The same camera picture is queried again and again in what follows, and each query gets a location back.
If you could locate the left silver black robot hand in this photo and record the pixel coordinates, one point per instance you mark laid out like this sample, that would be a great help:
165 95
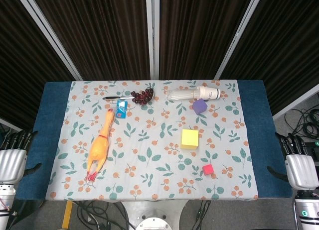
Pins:
12 167

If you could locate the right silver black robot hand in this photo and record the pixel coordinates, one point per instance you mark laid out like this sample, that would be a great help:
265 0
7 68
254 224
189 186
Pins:
301 170

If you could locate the small red cube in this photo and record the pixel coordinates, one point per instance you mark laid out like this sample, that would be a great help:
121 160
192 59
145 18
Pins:
207 170

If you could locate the large yellow cube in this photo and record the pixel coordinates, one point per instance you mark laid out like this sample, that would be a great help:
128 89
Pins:
189 138

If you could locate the medium purple cube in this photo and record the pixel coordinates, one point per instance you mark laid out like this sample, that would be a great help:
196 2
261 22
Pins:
200 106

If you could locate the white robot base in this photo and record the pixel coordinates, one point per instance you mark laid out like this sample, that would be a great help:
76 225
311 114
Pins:
154 222

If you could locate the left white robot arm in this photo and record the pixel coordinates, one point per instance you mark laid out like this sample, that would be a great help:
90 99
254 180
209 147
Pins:
6 202

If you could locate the black power strip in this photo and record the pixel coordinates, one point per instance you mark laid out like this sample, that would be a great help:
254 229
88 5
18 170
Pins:
312 146

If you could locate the blue felt table cover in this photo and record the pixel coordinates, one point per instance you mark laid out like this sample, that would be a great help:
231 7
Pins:
49 140

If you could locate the yellow strip under table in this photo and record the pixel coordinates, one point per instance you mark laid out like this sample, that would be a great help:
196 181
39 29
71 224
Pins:
67 215

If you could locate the yellow rubber chicken toy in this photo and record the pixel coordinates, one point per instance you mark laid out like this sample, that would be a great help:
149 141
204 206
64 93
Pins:
99 148

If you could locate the white paper cup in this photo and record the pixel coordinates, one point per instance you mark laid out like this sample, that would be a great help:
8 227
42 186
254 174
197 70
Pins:
209 93

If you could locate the blue snack packet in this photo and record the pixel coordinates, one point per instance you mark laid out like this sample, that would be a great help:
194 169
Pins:
121 110

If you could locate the floral patterned tablecloth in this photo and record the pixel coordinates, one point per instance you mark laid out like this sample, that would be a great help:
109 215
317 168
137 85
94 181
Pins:
149 180

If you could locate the dark red grape bunch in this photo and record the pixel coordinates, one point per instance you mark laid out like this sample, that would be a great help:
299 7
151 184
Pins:
142 96

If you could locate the grey partition bottom rail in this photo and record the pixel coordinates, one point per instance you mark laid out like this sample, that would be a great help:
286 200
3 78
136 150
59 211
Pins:
15 127
296 103

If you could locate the grey partition post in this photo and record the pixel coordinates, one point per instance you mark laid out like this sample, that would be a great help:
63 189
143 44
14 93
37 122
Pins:
49 35
152 35
238 35

